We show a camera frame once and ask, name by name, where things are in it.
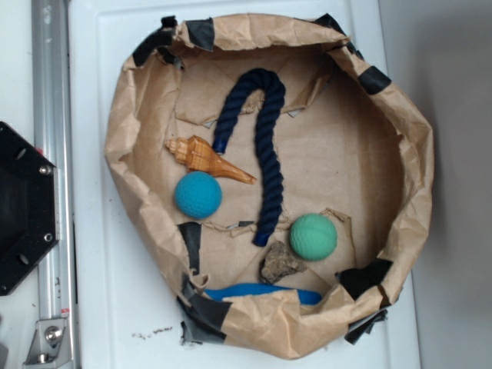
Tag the orange spiral seashell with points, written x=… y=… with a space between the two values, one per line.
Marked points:
x=197 y=155

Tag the aluminium extrusion rail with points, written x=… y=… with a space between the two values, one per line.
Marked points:
x=57 y=287

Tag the blue dimpled ball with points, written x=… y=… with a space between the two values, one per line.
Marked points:
x=198 y=195

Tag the grey brown rock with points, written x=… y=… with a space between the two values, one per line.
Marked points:
x=280 y=262

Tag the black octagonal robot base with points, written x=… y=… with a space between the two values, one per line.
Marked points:
x=28 y=213

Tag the green dimpled ball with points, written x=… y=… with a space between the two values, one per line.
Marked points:
x=313 y=237

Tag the brown paper bag bin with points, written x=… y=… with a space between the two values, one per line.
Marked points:
x=352 y=147

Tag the metal corner bracket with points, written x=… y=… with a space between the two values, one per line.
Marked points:
x=50 y=347

